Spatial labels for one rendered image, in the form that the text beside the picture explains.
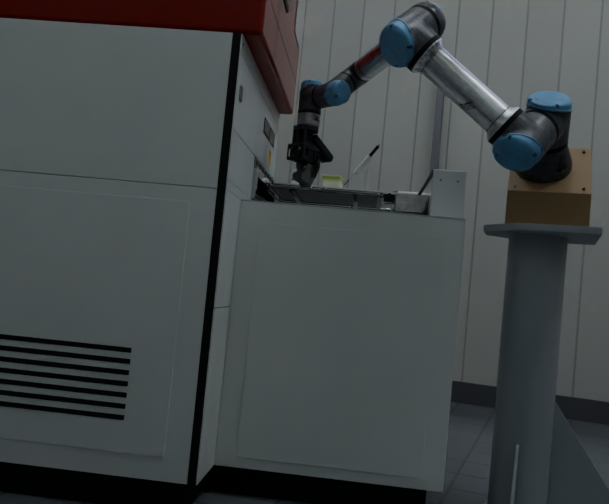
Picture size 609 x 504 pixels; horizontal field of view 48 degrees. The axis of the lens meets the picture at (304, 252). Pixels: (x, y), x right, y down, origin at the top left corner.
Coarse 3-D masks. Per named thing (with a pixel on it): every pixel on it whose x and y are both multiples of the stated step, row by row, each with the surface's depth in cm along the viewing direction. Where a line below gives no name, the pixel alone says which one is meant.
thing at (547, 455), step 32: (512, 224) 185; (544, 224) 181; (512, 256) 194; (544, 256) 188; (512, 288) 192; (544, 288) 188; (512, 320) 191; (544, 320) 188; (512, 352) 190; (544, 352) 187; (512, 384) 189; (544, 384) 187; (512, 416) 188; (544, 416) 187; (512, 448) 187; (544, 448) 187; (576, 448) 188; (512, 480) 187; (544, 480) 187; (576, 480) 187
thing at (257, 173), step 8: (256, 168) 208; (256, 176) 208; (264, 176) 223; (256, 184) 209; (264, 184) 227; (256, 192) 210; (272, 192) 246; (256, 200) 214; (264, 200) 228; (272, 200) 251
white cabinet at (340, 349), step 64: (256, 256) 190; (320, 256) 188; (384, 256) 187; (448, 256) 186; (256, 320) 189; (320, 320) 188; (384, 320) 186; (448, 320) 185; (256, 384) 188; (320, 384) 187; (384, 384) 185; (448, 384) 184; (256, 448) 187; (320, 448) 186; (384, 448) 184
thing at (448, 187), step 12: (444, 180) 193; (456, 180) 193; (432, 192) 193; (444, 192) 193; (456, 192) 193; (432, 204) 193; (444, 204) 193; (456, 204) 192; (444, 216) 193; (456, 216) 192
